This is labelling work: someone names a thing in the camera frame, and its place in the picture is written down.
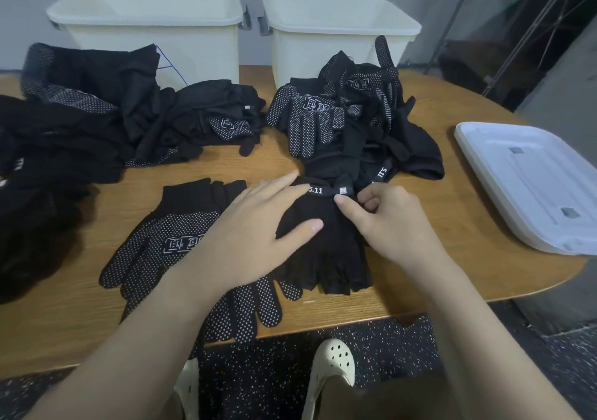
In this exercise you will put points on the person's right hand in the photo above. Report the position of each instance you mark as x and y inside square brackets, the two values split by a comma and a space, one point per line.
[401, 228]

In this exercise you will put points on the person's left hand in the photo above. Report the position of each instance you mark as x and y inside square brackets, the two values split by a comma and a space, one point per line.
[242, 247]

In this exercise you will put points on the white plastic bin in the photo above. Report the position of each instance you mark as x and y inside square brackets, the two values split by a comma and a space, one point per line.
[186, 46]
[308, 56]

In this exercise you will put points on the person's right forearm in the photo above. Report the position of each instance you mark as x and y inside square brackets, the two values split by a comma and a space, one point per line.
[494, 359]

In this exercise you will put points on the person's white shoe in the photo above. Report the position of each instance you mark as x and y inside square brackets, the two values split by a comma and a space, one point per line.
[331, 364]
[188, 387]

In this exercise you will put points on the white flat tray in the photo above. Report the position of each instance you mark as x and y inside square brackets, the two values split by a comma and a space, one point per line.
[541, 186]

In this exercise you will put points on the metal rack frame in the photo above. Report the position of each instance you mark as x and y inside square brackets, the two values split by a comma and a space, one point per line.
[522, 42]

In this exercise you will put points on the stack of black gloves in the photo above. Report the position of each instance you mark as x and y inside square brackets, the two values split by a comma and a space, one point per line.
[9, 289]

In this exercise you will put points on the person's left white shoe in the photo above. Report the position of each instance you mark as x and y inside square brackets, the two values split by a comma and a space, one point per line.
[188, 387]

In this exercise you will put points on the pile of black gloves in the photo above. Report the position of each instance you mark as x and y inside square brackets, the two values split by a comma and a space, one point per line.
[112, 116]
[23, 275]

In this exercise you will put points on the person's left forearm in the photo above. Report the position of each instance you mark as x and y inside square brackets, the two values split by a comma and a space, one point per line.
[112, 368]

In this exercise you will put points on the person's right white shoe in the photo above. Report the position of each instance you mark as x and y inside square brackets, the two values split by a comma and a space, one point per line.
[331, 364]

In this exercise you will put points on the black fingerless glove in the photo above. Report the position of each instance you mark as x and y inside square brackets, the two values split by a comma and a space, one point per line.
[291, 270]
[331, 256]

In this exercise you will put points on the black dotted glove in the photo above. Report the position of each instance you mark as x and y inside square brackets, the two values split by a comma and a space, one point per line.
[19, 214]
[247, 308]
[14, 252]
[33, 233]
[51, 200]
[42, 261]
[56, 242]
[149, 252]

